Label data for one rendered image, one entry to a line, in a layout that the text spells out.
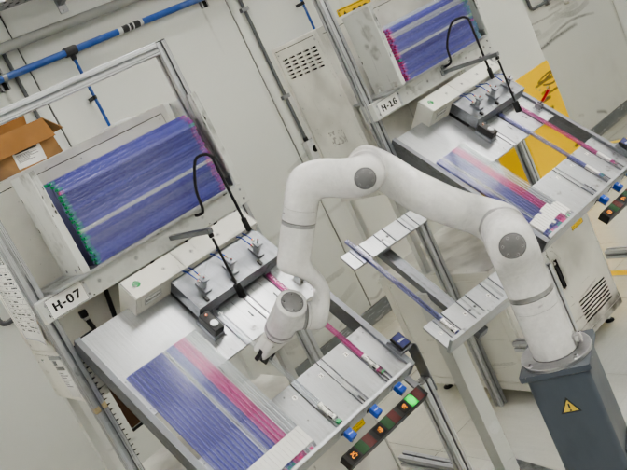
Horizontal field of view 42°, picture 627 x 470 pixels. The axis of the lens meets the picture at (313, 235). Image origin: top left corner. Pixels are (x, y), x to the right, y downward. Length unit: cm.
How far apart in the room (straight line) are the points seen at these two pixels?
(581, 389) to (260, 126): 284
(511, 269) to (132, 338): 110
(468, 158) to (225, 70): 181
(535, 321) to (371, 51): 146
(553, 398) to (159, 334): 112
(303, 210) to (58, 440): 228
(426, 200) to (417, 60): 133
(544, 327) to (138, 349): 113
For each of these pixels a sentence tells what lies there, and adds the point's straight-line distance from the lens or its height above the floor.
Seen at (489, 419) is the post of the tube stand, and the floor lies 30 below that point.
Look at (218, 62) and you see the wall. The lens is 454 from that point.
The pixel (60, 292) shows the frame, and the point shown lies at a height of 137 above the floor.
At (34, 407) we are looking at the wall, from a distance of 397.
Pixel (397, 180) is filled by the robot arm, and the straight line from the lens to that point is 206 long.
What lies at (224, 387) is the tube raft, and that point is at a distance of 233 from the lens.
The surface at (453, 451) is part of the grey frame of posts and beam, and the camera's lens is 264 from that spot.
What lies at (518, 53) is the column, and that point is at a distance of 541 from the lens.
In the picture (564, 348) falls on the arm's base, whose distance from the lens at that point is 219.
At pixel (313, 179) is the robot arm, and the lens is 202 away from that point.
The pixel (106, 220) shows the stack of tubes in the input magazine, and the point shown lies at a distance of 244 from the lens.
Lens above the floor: 173
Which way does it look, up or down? 13 degrees down
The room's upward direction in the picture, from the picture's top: 26 degrees counter-clockwise
